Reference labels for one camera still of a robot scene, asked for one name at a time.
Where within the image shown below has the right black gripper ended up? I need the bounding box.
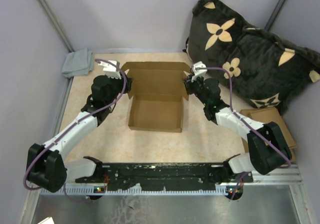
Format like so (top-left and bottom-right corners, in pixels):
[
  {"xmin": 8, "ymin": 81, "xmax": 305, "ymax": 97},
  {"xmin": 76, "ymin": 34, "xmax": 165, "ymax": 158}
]
[{"xmin": 182, "ymin": 73, "xmax": 209, "ymax": 106}]

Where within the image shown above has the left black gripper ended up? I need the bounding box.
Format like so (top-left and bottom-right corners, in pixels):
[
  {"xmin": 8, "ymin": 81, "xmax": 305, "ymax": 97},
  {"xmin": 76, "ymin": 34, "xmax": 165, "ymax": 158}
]
[{"xmin": 105, "ymin": 72, "xmax": 133, "ymax": 106}]

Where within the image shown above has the brown cardboard box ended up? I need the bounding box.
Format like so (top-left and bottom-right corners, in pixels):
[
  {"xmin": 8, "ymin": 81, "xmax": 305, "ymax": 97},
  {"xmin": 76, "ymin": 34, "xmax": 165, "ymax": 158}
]
[{"xmin": 121, "ymin": 62, "xmax": 190, "ymax": 133}]

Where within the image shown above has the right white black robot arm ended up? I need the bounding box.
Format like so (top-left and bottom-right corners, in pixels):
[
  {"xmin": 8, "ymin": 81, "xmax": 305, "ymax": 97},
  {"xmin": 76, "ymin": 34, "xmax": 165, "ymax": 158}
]
[{"xmin": 183, "ymin": 75, "xmax": 292, "ymax": 182}]

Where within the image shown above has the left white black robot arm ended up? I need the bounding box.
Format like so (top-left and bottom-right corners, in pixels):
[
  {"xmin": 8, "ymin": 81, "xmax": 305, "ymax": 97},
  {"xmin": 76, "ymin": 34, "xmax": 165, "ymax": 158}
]
[{"xmin": 23, "ymin": 74, "xmax": 133, "ymax": 192}]

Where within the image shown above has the large flat cardboard box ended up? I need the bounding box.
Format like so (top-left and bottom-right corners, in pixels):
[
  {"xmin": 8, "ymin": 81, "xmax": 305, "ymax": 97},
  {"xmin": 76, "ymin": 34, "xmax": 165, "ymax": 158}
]
[{"xmin": 240, "ymin": 107, "xmax": 297, "ymax": 162}]

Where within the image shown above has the grey folded cloth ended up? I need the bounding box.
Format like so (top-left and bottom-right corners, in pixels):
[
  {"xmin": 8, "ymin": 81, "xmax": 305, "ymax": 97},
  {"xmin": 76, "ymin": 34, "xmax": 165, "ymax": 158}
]
[{"xmin": 61, "ymin": 48, "xmax": 94, "ymax": 78}]

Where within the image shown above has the black floral plush cushion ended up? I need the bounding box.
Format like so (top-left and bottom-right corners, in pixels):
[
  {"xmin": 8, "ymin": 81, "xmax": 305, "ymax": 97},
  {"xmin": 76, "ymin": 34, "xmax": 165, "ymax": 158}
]
[{"xmin": 185, "ymin": 0, "xmax": 320, "ymax": 113}]

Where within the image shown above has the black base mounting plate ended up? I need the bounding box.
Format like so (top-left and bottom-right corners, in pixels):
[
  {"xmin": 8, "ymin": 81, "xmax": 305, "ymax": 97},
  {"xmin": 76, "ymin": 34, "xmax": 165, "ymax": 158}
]
[{"xmin": 75, "ymin": 162, "xmax": 241, "ymax": 191}]

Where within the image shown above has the white paper corner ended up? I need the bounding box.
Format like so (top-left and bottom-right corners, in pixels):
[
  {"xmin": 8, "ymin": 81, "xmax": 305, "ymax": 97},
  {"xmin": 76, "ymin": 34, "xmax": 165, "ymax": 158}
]
[{"xmin": 38, "ymin": 217, "xmax": 55, "ymax": 224}]

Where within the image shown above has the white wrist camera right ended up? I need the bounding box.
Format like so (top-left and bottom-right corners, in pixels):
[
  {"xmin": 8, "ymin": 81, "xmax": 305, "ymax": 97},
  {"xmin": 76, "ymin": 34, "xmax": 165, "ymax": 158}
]
[{"xmin": 191, "ymin": 61, "xmax": 207, "ymax": 82}]

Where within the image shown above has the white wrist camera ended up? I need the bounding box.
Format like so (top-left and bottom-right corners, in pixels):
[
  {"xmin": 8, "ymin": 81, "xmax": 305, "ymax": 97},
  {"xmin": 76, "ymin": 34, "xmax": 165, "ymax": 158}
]
[
  {"xmin": 97, "ymin": 60, "xmax": 122, "ymax": 79},
  {"xmin": 191, "ymin": 61, "xmax": 207, "ymax": 82}
]

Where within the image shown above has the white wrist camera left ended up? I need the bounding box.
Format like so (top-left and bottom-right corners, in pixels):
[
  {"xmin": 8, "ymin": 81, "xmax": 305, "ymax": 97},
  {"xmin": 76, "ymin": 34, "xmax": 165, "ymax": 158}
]
[{"xmin": 97, "ymin": 60, "xmax": 122, "ymax": 79}]

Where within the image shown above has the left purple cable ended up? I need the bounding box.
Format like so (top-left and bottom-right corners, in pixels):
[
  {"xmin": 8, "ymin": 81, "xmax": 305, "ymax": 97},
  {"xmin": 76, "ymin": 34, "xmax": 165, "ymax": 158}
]
[{"xmin": 22, "ymin": 58, "xmax": 127, "ymax": 203}]

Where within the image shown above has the white slotted cable duct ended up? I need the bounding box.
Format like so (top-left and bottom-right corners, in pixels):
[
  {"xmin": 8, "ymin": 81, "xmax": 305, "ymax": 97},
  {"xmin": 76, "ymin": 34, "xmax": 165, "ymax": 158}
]
[{"xmin": 39, "ymin": 183, "xmax": 243, "ymax": 196}]

